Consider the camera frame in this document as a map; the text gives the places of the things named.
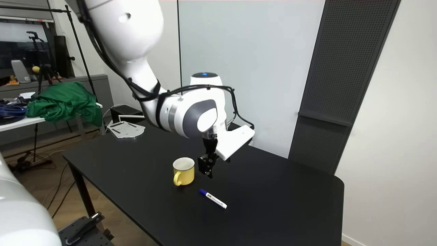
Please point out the light grey partition panel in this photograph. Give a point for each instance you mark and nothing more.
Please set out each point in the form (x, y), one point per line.
(245, 68)

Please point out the camera on tripod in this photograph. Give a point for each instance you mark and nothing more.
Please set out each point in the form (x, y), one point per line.
(42, 73)

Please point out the white marker with blue cap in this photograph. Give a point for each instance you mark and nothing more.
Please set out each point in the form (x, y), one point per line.
(215, 199)

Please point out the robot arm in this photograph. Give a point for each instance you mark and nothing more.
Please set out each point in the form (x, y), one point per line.
(129, 37)

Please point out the yellow mug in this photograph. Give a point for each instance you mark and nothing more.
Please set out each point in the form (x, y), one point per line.
(184, 175)

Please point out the black clamp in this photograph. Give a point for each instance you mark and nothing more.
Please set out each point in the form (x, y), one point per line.
(83, 228)

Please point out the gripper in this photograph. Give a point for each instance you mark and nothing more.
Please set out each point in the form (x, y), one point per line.
(210, 145)

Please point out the yellow ball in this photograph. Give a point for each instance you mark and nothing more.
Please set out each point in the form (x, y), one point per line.
(36, 69)

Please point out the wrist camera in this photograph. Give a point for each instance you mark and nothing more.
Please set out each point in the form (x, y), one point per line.
(236, 141)

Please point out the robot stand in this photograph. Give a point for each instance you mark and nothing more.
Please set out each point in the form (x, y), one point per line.
(99, 237)

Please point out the white table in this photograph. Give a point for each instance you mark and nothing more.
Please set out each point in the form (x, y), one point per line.
(17, 123)

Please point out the green cloth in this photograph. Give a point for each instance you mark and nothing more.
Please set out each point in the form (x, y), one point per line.
(63, 102)

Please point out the black perforated panel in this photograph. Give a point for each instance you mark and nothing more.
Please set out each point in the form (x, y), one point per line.
(338, 68)

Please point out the grey metal plate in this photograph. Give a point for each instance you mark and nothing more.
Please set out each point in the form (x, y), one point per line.
(126, 130)

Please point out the black speaker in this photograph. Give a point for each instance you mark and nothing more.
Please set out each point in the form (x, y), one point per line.
(64, 56)

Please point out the black box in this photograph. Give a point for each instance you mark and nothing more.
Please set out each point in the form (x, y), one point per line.
(124, 110)

